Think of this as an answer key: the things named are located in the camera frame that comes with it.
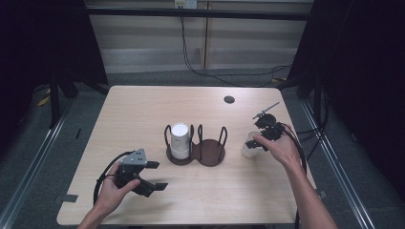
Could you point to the stack of white paper cups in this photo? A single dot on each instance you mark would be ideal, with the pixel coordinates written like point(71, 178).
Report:
point(180, 136)

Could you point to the person's right hand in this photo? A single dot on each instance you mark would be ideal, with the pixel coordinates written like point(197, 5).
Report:
point(285, 151)

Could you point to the white wall socket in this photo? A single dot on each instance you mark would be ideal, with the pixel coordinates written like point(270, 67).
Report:
point(186, 4)

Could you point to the person's left hand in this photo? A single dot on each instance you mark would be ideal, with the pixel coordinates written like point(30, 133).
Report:
point(111, 195)

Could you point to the black horizontal bar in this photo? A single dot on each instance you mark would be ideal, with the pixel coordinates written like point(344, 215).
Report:
point(197, 13)

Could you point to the brown wooden cup holder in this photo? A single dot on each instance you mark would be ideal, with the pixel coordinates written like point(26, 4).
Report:
point(208, 154)

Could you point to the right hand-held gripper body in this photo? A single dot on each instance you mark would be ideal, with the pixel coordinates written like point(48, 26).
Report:
point(270, 127)

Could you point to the black stand leg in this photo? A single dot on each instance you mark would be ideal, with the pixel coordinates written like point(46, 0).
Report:
point(54, 101)

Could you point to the single white paper cup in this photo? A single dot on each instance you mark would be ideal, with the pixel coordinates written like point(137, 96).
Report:
point(250, 153)

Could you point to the black curtain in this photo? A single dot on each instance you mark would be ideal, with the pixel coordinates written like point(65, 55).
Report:
point(359, 79)
point(41, 41)

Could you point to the metal floor rail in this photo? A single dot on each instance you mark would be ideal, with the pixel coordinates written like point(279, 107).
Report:
point(28, 178)
point(337, 171)

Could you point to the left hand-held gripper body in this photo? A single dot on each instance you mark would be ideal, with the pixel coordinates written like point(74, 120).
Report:
point(133, 159)

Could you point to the black tape strip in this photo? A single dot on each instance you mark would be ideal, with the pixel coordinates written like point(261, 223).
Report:
point(68, 198)

